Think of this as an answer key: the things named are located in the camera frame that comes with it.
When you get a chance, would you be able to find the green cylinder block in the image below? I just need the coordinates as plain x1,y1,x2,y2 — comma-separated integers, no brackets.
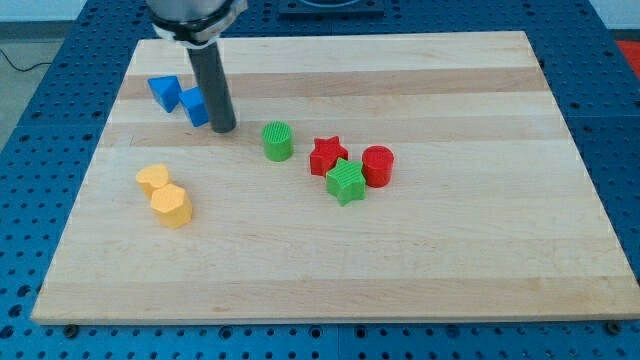
262,121,294,162

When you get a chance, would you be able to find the blue cube block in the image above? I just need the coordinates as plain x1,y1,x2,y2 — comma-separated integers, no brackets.
179,87,209,127

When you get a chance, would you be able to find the red star block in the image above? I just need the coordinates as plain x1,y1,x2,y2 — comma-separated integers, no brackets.
309,136,349,177

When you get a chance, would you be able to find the black cable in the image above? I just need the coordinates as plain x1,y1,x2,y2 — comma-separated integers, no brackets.
0,48,53,73

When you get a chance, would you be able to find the green star block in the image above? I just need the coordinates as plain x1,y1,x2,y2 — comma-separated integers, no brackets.
326,158,366,206

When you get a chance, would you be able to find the light wooden board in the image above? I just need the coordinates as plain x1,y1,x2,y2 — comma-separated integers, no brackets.
32,31,639,325

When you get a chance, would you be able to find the red cylinder block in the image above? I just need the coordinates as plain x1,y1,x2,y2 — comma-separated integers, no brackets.
362,145,395,188

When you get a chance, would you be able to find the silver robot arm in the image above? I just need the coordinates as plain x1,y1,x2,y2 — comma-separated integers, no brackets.
146,0,248,49

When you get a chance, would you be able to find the yellow heart block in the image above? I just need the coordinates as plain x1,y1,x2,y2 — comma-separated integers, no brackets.
135,163,172,199

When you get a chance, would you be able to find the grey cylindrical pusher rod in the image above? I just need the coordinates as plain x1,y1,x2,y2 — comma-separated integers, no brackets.
188,42,236,133

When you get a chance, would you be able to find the blue triangle block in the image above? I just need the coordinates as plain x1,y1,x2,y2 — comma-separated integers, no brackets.
147,75,182,113

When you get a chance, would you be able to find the yellow hexagon block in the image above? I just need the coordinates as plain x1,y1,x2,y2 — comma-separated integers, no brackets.
150,184,193,229

